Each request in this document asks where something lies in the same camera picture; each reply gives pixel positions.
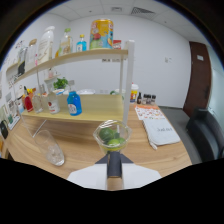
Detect glass cup with limes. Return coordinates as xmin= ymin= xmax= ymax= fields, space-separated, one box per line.
xmin=92 ymin=119 xmax=133 ymax=155

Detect silver soda water can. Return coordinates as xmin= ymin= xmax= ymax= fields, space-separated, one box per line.
xmin=17 ymin=48 xmax=28 ymax=77

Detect clear glass with ice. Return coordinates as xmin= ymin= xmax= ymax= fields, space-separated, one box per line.
xmin=34 ymin=129 xmax=66 ymax=167

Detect white pouch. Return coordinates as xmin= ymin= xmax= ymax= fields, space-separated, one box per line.
xmin=142 ymin=118 xmax=182 ymax=150

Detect orange patterned paper sheet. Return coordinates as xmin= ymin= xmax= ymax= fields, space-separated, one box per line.
xmin=134 ymin=104 xmax=167 ymax=121

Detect two-tier wooden shelf rack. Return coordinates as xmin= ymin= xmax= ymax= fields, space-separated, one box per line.
xmin=13 ymin=39 xmax=136 ymax=138

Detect blue liquid bottle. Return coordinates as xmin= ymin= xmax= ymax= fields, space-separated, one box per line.
xmin=66 ymin=89 xmax=83 ymax=117

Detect black chair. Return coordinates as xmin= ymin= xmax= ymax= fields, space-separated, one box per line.
xmin=185 ymin=107 xmax=224 ymax=163

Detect white bowl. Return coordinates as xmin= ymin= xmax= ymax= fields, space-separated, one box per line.
xmin=76 ymin=88 xmax=97 ymax=96

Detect clear bottle with orange cap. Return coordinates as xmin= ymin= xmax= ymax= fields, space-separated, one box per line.
xmin=31 ymin=91 xmax=44 ymax=114

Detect red liquid bottle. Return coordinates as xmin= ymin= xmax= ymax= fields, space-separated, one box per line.
xmin=23 ymin=93 xmax=34 ymax=113

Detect black bag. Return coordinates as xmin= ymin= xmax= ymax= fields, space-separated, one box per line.
xmin=0 ymin=119 xmax=9 ymax=140

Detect green potted plant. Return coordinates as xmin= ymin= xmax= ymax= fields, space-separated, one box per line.
xmin=53 ymin=77 xmax=69 ymax=90

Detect small light blue bottle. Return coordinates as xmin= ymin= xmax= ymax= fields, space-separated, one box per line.
xmin=76 ymin=33 xmax=88 ymax=53

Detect glass jar with cork lid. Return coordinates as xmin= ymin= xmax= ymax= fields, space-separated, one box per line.
xmin=25 ymin=38 xmax=38 ymax=71

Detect clear bottle with green cap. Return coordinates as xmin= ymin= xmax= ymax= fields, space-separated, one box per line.
xmin=59 ymin=27 xmax=74 ymax=56

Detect large white bottle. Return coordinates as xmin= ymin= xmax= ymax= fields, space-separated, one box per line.
xmin=36 ymin=25 xmax=56 ymax=65

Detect yellow colourful can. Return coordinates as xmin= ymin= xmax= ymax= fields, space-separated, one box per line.
xmin=89 ymin=18 xmax=115 ymax=50

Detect red wall poster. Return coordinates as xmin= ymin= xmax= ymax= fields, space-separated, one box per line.
xmin=112 ymin=39 xmax=123 ymax=50

